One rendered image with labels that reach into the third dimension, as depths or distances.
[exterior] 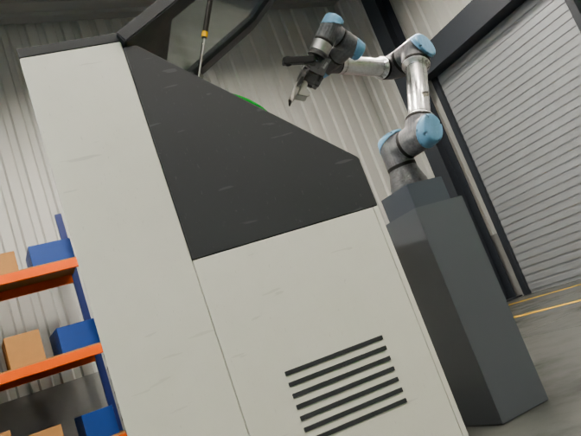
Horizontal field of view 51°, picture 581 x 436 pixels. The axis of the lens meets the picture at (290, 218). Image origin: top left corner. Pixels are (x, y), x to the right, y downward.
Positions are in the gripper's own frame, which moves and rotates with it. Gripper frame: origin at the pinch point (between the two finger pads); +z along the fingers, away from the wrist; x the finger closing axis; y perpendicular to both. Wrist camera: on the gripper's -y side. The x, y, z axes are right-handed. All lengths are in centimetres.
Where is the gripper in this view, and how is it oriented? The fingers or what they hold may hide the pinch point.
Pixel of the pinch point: (290, 100)
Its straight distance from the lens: 225.0
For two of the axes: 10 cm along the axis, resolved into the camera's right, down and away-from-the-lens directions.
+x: -1.4, 0.0, 9.9
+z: -4.1, 9.1, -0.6
